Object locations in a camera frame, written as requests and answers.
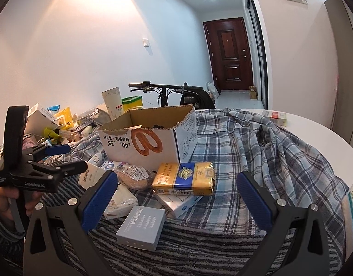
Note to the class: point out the gold cigarette carton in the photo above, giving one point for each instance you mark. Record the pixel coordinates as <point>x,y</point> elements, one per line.
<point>179,178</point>

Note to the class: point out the blue plaid shirt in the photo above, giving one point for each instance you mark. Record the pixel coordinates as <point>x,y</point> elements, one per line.
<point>251,155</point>

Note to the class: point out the white wall switch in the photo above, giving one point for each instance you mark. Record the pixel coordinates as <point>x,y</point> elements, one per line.
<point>146,42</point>

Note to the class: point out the beige refrigerator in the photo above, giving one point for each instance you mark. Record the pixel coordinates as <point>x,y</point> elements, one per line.
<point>346,63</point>

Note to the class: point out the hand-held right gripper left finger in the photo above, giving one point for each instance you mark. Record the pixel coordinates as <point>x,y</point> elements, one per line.
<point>100,201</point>

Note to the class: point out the green lidded container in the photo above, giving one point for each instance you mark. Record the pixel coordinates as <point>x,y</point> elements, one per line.
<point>132,103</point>

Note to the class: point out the black bicycle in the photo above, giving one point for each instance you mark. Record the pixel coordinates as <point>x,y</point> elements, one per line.
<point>191,97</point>

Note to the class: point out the small cardboard box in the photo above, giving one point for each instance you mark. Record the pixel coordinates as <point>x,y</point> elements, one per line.
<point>253,92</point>

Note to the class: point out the bagged bread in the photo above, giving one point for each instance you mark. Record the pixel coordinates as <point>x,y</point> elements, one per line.
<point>134,176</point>

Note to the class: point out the yellow plastic bag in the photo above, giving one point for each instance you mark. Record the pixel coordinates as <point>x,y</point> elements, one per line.
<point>51,133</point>

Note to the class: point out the black framed glass door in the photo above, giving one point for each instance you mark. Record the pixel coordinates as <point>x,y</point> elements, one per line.
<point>258,51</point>

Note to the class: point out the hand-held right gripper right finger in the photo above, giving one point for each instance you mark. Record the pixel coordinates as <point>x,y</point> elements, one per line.
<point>254,201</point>

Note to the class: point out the small clear bottle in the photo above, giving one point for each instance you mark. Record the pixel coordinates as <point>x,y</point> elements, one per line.
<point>68,134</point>

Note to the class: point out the dark brown door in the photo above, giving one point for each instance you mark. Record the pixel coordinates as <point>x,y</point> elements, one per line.
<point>229,54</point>

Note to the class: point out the cardboard box with pretzel print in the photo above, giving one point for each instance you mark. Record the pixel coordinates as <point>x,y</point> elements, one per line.
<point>122,146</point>

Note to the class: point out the white soft tissue pack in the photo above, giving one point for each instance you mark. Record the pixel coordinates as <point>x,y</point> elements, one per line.
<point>120,202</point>

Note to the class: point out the white plastic bag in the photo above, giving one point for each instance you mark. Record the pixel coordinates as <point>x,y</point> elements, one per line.
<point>213,90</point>

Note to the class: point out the white blue box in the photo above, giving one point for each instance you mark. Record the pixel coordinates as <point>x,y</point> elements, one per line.
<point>176,204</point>

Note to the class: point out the grey striped blanket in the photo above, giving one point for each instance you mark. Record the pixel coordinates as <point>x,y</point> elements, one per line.
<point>193,250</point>

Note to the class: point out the small blue white packet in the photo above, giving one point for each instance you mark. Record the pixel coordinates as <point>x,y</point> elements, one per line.
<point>116,166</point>
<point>96,160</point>

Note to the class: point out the pile of small packets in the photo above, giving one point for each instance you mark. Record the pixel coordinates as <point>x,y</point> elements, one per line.
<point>86,119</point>

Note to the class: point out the yellow wipes pack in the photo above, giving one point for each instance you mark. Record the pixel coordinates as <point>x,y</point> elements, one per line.
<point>62,118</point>

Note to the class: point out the grey box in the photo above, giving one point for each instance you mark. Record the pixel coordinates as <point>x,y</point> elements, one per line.
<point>139,230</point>

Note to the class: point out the white bowl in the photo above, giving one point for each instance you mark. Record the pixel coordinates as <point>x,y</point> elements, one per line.
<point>104,115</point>

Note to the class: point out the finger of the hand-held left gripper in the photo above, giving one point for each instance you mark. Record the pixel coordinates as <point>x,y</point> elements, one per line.
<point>58,149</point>
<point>67,169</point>

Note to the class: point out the person's left hand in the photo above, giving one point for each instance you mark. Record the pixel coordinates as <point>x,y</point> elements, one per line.
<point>33,204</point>

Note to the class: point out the red white cigarette pack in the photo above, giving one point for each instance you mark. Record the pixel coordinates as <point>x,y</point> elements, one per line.
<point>275,118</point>

